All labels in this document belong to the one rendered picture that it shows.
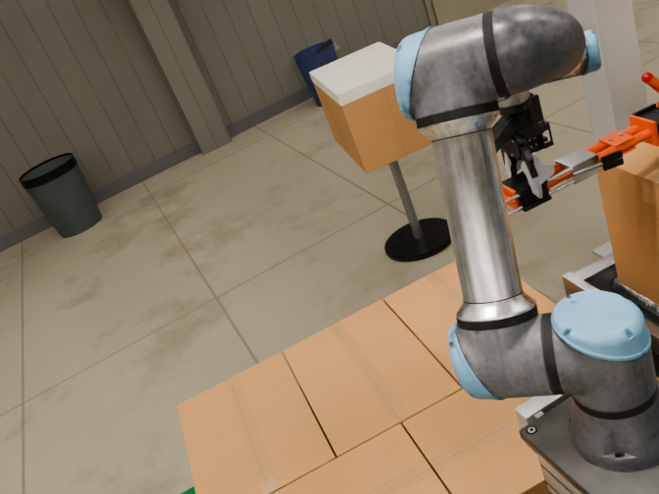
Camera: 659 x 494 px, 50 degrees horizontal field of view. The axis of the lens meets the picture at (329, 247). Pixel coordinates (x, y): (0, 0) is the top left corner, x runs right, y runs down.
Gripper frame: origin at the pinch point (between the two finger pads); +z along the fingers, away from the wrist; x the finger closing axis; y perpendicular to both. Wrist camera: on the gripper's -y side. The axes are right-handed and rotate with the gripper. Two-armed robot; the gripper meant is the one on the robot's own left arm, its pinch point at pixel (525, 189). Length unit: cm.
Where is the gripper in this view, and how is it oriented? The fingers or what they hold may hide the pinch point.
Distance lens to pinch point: 161.1
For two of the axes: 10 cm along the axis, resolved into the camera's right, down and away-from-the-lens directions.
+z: 3.4, 8.3, 4.5
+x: -2.9, -3.6, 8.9
